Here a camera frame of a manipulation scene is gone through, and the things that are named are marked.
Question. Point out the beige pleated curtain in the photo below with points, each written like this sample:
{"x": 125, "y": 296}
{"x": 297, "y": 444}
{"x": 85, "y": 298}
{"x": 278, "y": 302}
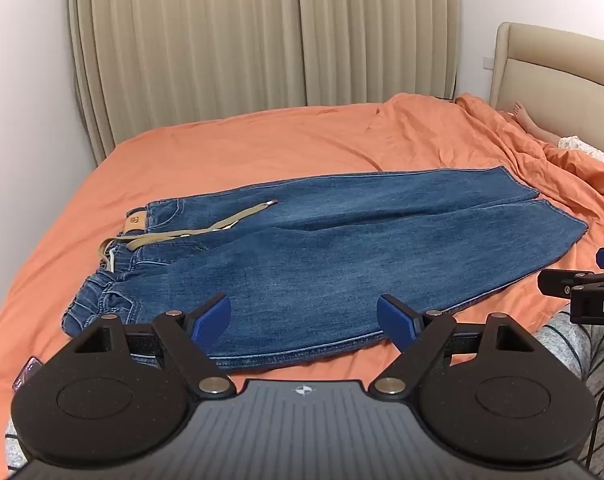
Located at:
{"x": 262, "y": 35}

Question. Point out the tan webbing belt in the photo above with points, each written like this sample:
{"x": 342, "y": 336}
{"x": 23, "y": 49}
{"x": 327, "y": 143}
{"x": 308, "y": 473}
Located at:
{"x": 181, "y": 236}

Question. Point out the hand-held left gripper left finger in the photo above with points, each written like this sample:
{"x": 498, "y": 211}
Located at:
{"x": 212, "y": 317}

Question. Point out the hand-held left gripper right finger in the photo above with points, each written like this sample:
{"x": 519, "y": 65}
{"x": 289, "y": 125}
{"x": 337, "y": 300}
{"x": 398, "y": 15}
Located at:
{"x": 394, "y": 320}

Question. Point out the pink phone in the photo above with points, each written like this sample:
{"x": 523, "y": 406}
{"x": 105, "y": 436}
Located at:
{"x": 25, "y": 372}

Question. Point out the orange blanket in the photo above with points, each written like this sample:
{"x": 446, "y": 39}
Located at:
{"x": 557, "y": 175}

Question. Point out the blue denim pants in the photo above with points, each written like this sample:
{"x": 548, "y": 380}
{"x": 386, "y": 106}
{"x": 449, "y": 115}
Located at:
{"x": 332, "y": 240}

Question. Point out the person's grey striped trouser leg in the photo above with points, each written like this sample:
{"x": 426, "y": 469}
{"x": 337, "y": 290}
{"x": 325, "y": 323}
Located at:
{"x": 569, "y": 345}

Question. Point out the beige padded headboard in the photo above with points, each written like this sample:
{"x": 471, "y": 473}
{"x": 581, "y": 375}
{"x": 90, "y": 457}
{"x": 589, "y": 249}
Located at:
{"x": 542, "y": 65}

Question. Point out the orange bed sheet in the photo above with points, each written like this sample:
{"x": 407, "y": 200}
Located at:
{"x": 206, "y": 145}

